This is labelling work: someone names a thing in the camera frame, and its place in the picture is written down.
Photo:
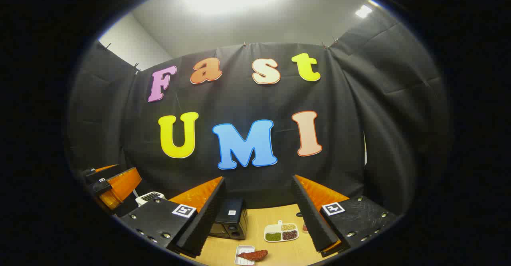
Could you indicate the red raw meat steak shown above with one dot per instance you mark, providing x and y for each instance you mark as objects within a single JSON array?
[{"x": 253, "y": 255}]

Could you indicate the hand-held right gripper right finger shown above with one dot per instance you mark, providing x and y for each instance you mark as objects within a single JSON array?
[{"x": 313, "y": 218}]

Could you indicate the black electric oven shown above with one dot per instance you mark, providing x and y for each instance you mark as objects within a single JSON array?
[{"x": 231, "y": 218}]

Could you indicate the small ceiling light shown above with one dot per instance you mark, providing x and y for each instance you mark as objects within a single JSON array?
[{"x": 363, "y": 11}]

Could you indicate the white divided dish of beans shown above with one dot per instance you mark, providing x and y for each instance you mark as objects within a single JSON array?
[{"x": 281, "y": 234}]

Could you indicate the white toaster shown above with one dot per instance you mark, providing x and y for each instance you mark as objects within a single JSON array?
[{"x": 149, "y": 197}]

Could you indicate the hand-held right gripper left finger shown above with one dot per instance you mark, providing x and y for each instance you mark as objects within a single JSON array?
[{"x": 203, "y": 218}]

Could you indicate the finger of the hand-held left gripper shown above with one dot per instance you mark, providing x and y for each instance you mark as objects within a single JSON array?
[
  {"x": 103, "y": 187},
  {"x": 94, "y": 171}
]

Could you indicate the white ribbed tray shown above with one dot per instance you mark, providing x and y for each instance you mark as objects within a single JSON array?
[{"x": 242, "y": 260}]

